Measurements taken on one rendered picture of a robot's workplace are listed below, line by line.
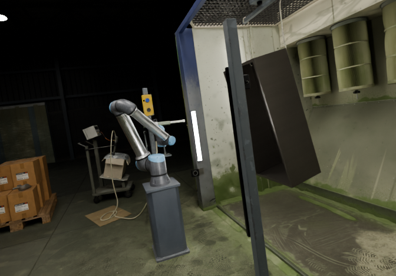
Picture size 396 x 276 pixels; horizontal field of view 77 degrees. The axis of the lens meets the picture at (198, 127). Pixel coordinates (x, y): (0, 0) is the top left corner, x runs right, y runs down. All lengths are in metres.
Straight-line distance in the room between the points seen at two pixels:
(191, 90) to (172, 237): 1.68
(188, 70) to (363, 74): 1.90
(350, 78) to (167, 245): 2.46
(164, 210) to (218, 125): 1.38
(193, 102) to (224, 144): 0.68
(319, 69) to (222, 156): 1.62
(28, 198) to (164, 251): 2.39
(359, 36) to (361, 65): 0.29
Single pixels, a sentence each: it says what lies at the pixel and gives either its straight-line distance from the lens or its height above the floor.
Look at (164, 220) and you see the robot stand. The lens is 2.36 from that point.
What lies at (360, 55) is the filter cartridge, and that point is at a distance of 3.15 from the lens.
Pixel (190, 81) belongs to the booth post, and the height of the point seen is 1.64.
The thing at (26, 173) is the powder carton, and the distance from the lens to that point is 4.59.
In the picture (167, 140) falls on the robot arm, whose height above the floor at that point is 1.02.
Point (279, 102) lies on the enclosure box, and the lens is 2.31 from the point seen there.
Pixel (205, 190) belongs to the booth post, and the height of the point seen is 0.26.
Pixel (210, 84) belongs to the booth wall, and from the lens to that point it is 3.21.
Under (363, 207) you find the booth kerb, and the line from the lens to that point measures 3.04.
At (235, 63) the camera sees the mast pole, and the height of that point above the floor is 1.44.
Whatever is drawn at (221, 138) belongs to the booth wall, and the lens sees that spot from 3.23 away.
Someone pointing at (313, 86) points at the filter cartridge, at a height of 1.37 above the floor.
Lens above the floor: 1.24
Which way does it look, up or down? 3 degrees down
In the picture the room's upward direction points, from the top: 8 degrees counter-clockwise
